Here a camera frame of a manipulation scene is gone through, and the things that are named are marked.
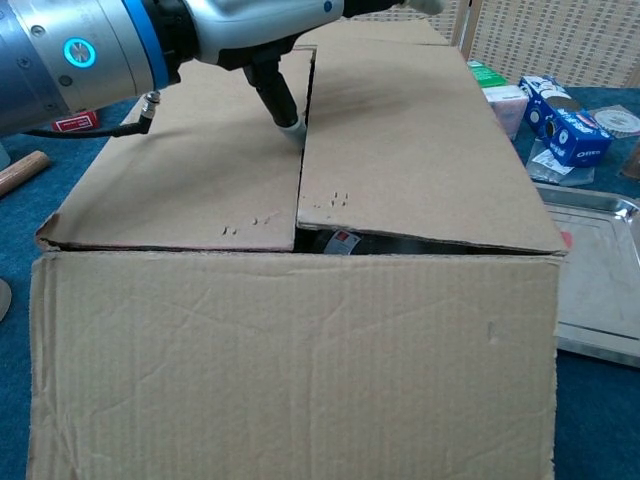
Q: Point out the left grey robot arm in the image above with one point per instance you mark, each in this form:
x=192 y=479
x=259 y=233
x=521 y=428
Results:
x=75 y=60

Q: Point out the white round dome object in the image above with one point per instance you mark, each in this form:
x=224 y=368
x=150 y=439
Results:
x=4 y=302

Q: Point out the large brown cardboard box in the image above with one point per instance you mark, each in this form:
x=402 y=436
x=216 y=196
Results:
x=300 y=360

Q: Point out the blue tablecloth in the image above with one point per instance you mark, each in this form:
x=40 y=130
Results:
x=600 y=425

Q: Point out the stainless steel tray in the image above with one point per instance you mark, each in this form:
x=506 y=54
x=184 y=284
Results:
x=600 y=270

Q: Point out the clear plastic packet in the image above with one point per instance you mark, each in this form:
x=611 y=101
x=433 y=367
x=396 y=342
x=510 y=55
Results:
x=562 y=172

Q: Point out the round disc in clear bag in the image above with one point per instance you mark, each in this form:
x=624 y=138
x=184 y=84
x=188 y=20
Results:
x=617 y=122

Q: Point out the small red white box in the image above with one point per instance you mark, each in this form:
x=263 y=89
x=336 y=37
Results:
x=75 y=121

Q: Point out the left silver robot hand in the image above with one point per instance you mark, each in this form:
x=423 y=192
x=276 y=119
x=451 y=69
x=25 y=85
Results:
x=260 y=30

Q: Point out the brown snacks clear package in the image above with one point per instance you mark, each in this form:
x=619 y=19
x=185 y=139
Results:
x=632 y=167

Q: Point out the white tissue multipack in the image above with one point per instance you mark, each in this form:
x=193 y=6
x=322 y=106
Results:
x=510 y=110

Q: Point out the wooden rolling pin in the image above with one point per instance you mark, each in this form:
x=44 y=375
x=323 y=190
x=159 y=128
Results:
x=22 y=170

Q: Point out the blue cookie package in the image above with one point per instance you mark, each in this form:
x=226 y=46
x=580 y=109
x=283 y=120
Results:
x=575 y=135

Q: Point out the green cardboard box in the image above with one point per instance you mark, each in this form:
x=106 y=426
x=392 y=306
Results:
x=487 y=75

